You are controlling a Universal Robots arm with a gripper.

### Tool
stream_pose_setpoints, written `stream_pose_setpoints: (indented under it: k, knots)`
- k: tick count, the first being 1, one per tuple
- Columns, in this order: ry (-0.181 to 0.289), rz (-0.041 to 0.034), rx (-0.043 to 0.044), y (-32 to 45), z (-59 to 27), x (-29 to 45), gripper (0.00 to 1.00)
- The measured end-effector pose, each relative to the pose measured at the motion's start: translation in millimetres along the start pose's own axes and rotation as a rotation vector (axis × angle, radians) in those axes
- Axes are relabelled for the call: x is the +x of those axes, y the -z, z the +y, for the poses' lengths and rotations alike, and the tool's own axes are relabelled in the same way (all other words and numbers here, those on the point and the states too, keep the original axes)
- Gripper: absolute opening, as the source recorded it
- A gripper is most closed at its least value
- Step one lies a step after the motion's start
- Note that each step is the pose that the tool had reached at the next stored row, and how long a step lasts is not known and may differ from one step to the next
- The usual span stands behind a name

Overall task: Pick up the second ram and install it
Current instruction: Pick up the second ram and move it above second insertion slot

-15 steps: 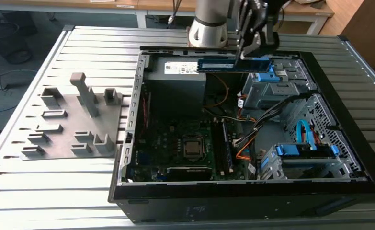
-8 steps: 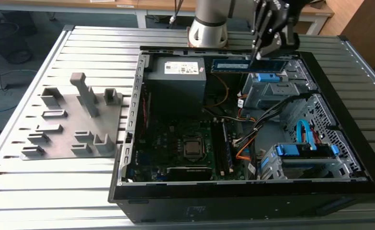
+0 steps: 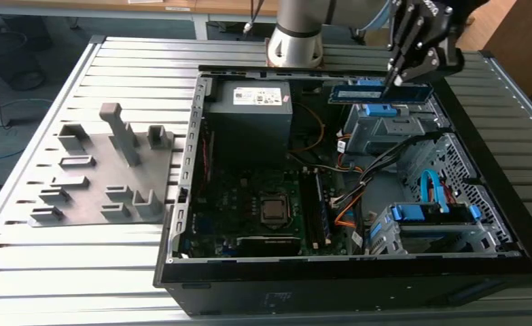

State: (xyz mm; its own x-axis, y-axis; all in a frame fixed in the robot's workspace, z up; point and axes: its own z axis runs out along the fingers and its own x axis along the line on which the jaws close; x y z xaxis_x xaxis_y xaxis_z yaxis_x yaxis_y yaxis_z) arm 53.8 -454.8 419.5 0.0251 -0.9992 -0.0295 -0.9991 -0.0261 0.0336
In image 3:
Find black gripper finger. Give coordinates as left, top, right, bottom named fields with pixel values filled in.
left=384, top=0, right=440, bottom=100
left=410, top=37, right=466, bottom=84

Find brown wooden cabinet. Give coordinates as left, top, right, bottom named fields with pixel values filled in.
left=455, top=0, right=532, bottom=99

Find grey metal drive cage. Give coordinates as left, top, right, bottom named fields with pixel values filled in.
left=342, top=77, right=452, bottom=157

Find grey power supply unit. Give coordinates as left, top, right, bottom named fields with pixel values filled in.
left=205, top=80, right=294, bottom=160

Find grey metal disk bay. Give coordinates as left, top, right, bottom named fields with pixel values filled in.
left=367, top=203, right=516, bottom=255

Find silver CPU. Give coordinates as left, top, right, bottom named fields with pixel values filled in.
left=259, top=192, right=291, bottom=225

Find green motherboard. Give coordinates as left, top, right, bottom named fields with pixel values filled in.
left=188, top=166, right=367, bottom=257

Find black graphics card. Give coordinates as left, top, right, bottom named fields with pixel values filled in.
left=236, top=236, right=303, bottom=257

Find black PC case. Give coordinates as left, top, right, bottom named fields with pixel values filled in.
left=152, top=64, right=532, bottom=319

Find grey parts rack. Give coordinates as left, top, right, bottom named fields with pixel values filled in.
left=27, top=101, right=189, bottom=228

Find black wire bundle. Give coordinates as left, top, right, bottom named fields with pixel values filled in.
left=332, top=134, right=443, bottom=204

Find hanging cable silver plug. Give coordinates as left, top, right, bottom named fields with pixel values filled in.
left=242, top=0, right=267, bottom=35

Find blue data wire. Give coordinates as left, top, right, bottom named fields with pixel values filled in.
left=420, top=169, right=451, bottom=213

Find orange wires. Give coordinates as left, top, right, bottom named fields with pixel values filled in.
left=335, top=203, right=363, bottom=228

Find wooden desk white frame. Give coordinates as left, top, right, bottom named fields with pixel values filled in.
left=0, top=0, right=279, bottom=40

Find blue floor cable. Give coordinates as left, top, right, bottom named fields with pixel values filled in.
left=0, top=98, right=53, bottom=161

